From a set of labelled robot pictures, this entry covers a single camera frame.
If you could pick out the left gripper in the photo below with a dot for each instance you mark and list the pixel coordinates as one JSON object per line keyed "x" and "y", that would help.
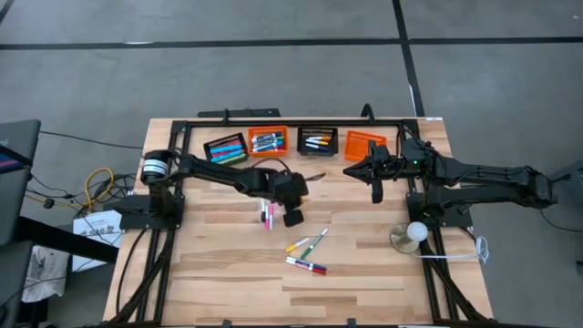
{"x": 289, "y": 189}

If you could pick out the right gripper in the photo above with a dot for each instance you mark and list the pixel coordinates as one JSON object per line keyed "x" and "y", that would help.
{"x": 401, "y": 164}

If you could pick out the thin pink marker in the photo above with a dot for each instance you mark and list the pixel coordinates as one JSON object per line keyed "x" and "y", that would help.
{"x": 271, "y": 218}
{"x": 266, "y": 206}

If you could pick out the Expo marker dark blue cap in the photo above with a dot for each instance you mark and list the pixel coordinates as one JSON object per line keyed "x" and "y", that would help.
{"x": 269, "y": 146}

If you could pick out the thin orange marker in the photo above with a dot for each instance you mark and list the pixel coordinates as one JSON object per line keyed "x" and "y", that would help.
{"x": 321, "y": 137}
{"x": 317, "y": 142}

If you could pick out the Expo marker light green cap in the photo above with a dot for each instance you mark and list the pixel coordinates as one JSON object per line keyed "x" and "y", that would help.
{"x": 269, "y": 138}

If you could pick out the thin yellow marker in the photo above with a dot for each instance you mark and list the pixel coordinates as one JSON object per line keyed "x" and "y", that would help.
{"x": 297, "y": 244}

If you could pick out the yellow-green highlighter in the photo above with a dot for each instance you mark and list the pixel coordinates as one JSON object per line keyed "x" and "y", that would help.
{"x": 232, "y": 161}

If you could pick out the blue Sharpie highlighter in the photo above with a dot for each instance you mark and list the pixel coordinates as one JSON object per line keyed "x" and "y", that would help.
{"x": 228, "y": 158}
{"x": 226, "y": 149}

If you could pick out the pink Sharpie highlighter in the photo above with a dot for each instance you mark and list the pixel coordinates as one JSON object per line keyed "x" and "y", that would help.
{"x": 227, "y": 153}

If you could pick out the thin dark blue marker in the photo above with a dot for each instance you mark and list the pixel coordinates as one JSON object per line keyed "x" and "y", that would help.
{"x": 315, "y": 264}

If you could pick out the thin red marker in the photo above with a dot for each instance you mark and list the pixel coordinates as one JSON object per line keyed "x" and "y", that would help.
{"x": 309, "y": 268}

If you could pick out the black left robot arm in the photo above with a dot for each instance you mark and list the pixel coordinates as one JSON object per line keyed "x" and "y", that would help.
{"x": 218, "y": 172}

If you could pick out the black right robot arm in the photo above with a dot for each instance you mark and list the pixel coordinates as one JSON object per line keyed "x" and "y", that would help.
{"x": 492, "y": 180}

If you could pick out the orange plastic basket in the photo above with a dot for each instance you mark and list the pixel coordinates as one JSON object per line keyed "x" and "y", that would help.
{"x": 268, "y": 155}
{"x": 364, "y": 143}

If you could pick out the black plastic basket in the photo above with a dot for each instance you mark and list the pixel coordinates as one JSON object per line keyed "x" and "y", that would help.
{"x": 209, "y": 165}
{"x": 314, "y": 153}

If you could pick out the black C-clamp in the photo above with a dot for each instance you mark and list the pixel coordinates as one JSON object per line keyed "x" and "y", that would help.
{"x": 226, "y": 115}
{"x": 367, "y": 111}

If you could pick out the brass lamp with white bulb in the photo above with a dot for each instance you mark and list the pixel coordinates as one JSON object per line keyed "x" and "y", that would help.
{"x": 416, "y": 231}

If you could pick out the black rectangular box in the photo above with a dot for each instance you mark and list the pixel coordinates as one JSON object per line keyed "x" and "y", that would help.
{"x": 255, "y": 112}

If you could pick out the white printed paper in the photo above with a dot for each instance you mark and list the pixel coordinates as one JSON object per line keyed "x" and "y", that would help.
{"x": 98, "y": 230}

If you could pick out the grey chair base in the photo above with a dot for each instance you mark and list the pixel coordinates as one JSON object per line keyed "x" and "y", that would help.
{"x": 569, "y": 171}

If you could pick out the white bag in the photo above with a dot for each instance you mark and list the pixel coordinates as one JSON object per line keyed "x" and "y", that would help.
{"x": 45, "y": 273}

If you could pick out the black desk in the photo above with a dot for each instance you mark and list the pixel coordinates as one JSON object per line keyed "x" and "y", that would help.
{"x": 20, "y": 136}

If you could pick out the black bracket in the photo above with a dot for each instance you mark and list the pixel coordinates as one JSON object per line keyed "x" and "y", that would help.
{"x": 350, "y": 323}
{"x": 226, "y": 324}

